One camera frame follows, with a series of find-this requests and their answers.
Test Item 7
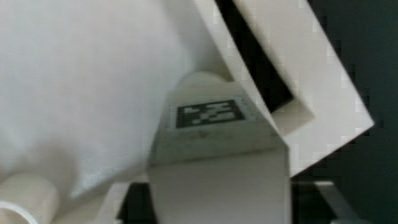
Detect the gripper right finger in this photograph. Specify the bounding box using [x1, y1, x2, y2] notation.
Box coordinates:
[292, 181, 374, 224]

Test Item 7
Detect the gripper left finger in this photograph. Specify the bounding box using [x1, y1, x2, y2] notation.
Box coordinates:
[95, 182, 157, 224]

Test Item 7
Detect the white leg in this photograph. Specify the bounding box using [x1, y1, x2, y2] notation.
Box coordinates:
[148, 72, 292, 224]

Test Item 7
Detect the white square tabletop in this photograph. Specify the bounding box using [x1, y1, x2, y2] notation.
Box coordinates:
[0, 0, 292, 224]

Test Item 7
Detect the white U-shaped obstacle fence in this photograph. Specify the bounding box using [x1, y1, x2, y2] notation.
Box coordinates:
[231, 0, 377, 178]

